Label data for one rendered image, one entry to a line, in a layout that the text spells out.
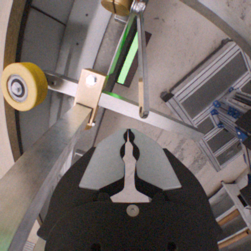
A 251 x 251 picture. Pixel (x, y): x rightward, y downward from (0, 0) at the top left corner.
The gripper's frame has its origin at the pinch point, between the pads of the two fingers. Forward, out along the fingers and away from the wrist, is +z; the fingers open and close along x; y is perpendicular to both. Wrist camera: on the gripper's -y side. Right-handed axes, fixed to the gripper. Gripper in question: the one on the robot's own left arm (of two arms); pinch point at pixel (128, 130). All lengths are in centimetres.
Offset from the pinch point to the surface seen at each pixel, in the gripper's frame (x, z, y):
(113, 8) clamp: -2.9, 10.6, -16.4
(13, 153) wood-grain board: -27.8, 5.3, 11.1
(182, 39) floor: 47, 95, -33
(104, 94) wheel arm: -4.8, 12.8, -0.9
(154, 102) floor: 28, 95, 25
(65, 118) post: -9.9, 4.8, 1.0
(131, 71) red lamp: 1.3, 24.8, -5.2
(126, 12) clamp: -0.7, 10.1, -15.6
